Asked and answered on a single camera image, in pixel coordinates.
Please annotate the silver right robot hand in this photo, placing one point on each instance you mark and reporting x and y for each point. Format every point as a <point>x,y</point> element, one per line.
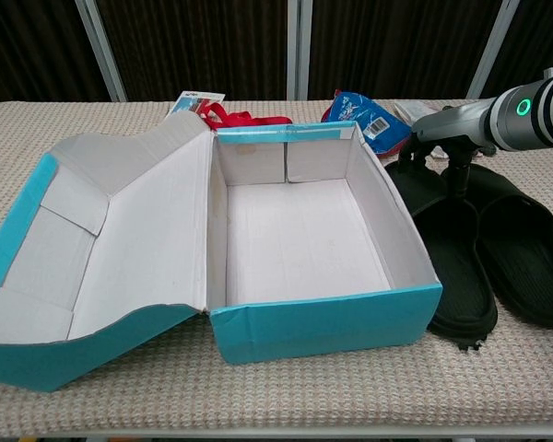
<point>456,122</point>

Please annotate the black rubber slipper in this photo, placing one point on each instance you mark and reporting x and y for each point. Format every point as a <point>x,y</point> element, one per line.
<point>525,258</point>
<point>456,276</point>

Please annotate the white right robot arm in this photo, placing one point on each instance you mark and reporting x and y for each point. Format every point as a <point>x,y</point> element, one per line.
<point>534,110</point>

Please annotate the light blue cardboard shoe box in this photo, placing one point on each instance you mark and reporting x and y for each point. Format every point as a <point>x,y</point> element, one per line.
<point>304,239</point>

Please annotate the white plastic wrapper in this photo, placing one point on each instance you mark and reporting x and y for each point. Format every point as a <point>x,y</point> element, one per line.
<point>410,110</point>

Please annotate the blue snack packet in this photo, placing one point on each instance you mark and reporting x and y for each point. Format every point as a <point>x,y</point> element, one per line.
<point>387,133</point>

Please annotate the dark brown ribbed partition panel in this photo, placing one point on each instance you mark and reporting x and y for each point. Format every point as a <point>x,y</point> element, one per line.
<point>189,41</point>
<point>544,32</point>
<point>27,60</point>
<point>396,46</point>

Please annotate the white printed card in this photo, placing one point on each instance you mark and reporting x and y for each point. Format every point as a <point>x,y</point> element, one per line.
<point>189,102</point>

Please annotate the beige woven table cloth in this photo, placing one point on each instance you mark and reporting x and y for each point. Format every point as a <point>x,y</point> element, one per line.
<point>304,391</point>

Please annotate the white metal partition post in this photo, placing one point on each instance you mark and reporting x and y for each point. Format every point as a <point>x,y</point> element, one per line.
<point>100,46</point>
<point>493,46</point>
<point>298,46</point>

